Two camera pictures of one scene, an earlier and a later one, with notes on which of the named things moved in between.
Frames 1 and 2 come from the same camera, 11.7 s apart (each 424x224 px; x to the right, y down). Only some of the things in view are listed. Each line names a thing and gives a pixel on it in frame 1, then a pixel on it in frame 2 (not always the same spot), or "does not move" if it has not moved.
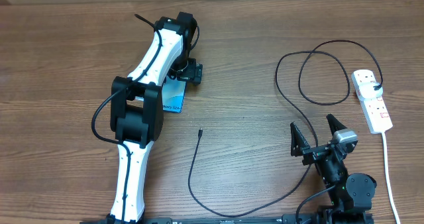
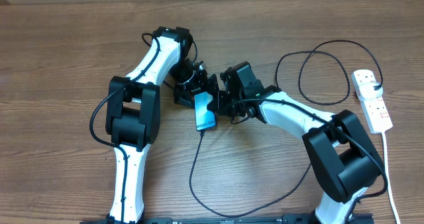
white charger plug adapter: [367, 92] does not move
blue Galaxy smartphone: [173, 94] → [205, 118]
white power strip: [374, 111] does not move
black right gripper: [299, 144] → [220, 107]
